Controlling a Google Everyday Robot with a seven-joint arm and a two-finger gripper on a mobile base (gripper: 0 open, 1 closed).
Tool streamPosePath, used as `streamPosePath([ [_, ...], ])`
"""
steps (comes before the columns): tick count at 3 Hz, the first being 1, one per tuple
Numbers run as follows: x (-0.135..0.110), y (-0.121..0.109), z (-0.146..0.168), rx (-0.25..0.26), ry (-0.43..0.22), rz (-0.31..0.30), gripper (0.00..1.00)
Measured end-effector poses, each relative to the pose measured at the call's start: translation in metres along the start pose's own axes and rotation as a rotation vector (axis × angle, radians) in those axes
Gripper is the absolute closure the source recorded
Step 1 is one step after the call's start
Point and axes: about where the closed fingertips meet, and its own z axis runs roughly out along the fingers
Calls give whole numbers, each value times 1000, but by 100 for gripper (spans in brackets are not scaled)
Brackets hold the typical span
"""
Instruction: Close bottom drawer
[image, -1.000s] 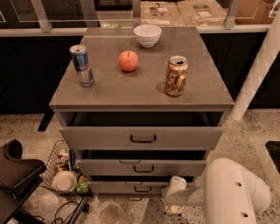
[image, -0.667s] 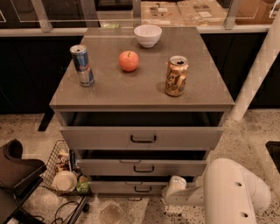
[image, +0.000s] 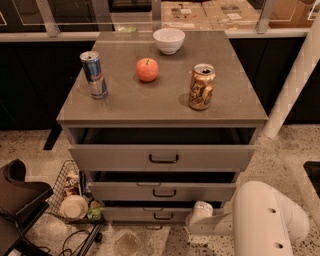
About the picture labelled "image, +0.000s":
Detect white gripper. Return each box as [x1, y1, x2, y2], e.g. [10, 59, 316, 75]
[185, 201, 214, 235]

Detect grey bottom drawer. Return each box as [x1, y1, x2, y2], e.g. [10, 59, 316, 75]
[101, 200, 225, 225]

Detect grey drawer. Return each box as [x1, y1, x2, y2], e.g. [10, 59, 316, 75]
[70, 128, 254, 172]
[101, 200, 225, 225]
[88, 171, 236, 202]

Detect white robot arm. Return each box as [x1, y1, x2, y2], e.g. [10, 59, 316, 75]
[186, 181, 310, 256]

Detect grey drawer cabinet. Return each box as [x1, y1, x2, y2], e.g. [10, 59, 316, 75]
[55, 30, 269, 214]

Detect grey middle drawer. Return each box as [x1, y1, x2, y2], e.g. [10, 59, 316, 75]
[88, 171, 236, 202]

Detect grey top drawer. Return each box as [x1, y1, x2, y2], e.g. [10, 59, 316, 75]
[70, 128, 254, 172]

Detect green snack packet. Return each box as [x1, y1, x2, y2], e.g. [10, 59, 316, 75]
[87, 201, 102, 221]

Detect black object at right edge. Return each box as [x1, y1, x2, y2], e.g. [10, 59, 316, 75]
[303, 161, 320, 197]

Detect white bowl in basket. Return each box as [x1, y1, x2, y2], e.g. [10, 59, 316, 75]
[60, 195, 88, 219]

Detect gold soda can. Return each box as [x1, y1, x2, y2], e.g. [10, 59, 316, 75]
[189, 63, 216, 111]

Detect brown snack bag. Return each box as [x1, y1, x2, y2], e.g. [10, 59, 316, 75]
[63, 171, 80, 197]

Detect red apple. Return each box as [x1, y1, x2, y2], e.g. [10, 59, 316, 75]
[135, 58, 159, 82]

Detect white ceramic bowl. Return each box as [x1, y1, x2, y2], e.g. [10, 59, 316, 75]
[153, 28, 185, 55]

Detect blue silver energy drink can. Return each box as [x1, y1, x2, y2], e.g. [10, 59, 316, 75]
[80, 51, 107, 99]

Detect cardboard boxes behind glass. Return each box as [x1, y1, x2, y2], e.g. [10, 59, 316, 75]
[161, 0, 260, 30]

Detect black cable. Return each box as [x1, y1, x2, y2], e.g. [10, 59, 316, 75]
[58, 229, 104, 256]

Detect black wire basket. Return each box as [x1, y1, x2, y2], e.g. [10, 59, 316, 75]
[48, 160, 105, 224]

